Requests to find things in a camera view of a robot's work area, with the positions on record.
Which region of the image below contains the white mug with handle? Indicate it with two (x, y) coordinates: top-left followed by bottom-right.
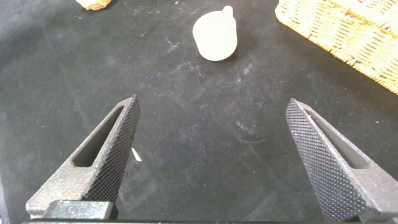
(192, 5), (239, 62)

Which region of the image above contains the small white paper scrap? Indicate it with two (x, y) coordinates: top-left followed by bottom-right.
(131, 147), (143, 162)

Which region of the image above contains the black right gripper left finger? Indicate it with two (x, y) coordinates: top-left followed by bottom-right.
(25, 94), (141, 219)

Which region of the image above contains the wicker basket with food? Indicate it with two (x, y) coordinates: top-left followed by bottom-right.
(274, 0), (398, 96)

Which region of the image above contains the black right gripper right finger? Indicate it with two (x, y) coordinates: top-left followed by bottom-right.
(285, 98), (398, 223)

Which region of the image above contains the striped bread roll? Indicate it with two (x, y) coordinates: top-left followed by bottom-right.
(75, 0), (112, 11)

